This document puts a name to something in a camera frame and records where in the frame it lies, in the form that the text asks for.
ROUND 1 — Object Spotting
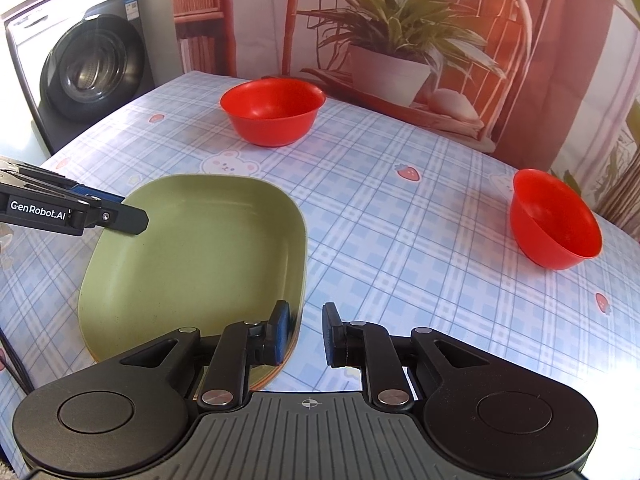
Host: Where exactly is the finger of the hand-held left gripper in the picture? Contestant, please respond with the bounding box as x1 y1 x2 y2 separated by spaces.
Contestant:
0 156 105 201
82 198 150 236

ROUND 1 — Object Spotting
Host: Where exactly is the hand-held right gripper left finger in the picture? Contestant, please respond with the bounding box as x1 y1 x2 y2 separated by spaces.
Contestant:
119 300 292 409

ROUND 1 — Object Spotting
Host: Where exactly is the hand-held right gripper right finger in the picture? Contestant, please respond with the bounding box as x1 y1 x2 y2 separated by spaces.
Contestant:
322 302 502 408

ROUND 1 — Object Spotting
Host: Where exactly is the green rectangular plate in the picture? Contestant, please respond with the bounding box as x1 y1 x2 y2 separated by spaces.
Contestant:
77 173 308 392

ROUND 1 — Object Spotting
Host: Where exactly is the grey front-load washing machine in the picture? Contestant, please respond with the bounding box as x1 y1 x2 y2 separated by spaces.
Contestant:
2 0 177 157

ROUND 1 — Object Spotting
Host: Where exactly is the red plastic bowl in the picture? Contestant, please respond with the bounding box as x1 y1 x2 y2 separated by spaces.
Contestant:
509 168 604 272
220 78 327 148

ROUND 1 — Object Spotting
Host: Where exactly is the printed plant backdrop cloth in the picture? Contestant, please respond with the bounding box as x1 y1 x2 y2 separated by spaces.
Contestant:
167 0 640 242

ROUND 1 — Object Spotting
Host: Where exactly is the black cable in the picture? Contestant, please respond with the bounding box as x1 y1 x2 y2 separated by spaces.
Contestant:
0 329 37 394

